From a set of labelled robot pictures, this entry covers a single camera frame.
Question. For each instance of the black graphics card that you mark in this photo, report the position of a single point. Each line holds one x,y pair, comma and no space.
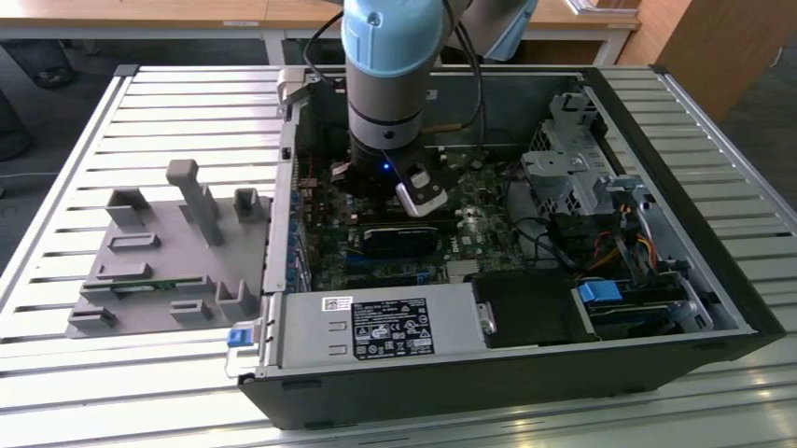
398,242

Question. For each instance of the green motherboard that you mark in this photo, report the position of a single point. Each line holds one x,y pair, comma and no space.
486,224

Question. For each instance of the grey metal bracket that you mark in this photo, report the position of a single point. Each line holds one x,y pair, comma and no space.
629,184

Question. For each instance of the silver power supply unit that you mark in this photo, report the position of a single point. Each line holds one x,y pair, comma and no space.
311,326

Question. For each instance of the black plastic fan shroud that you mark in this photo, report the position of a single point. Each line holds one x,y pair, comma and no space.
529,308

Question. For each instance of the green RAM stick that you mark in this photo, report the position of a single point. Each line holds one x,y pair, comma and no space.
162,284

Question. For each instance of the blue case latch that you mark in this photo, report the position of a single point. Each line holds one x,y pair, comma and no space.
239,338

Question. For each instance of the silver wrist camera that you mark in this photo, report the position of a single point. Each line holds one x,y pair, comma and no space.
424,191

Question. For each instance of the blue disk carrier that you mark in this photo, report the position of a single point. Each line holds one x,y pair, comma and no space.
598,291

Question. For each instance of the black RAM slot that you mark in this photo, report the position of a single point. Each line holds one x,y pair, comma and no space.
377,215
386,223

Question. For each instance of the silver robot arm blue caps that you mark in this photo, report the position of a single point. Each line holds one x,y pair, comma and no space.
386,102

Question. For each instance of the wooden desk white frame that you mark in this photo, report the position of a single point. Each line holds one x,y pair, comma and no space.
125,11

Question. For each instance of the white papers stack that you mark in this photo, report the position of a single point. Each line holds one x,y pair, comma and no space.
592,4

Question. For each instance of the black open PC case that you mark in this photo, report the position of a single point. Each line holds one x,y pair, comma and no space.
436,401

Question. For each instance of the grey plastic parts rack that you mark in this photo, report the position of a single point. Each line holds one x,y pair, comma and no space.
162,242

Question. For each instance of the black disk drive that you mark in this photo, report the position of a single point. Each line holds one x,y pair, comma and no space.
629,322

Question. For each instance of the grey metal disk bay cage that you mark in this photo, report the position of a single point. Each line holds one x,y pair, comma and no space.
561,163

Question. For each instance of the small silver heatsink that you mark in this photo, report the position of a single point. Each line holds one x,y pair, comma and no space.
462,271

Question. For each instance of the brown wooden cabinet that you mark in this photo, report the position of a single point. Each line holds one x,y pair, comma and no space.
728,56

